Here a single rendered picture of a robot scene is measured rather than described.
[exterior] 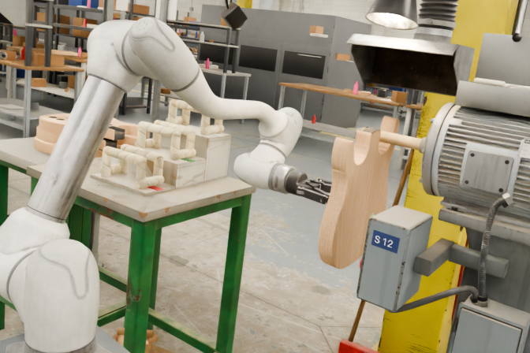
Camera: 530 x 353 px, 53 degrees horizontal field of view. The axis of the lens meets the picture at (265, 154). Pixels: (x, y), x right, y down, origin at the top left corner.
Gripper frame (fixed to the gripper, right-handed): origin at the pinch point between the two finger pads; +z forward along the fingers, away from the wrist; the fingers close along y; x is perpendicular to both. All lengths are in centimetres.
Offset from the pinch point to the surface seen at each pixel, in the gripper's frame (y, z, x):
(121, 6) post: -323, -487, 28
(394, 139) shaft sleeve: -5.6, 8.4, 18.7
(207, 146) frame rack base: -11, -65, -1
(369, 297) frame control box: 30.5, 21.7, -9.5
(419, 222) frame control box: 22.2, 27.4, 8.3
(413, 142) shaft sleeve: -5.7, 13.8, 19.2
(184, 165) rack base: 2, -64, -5
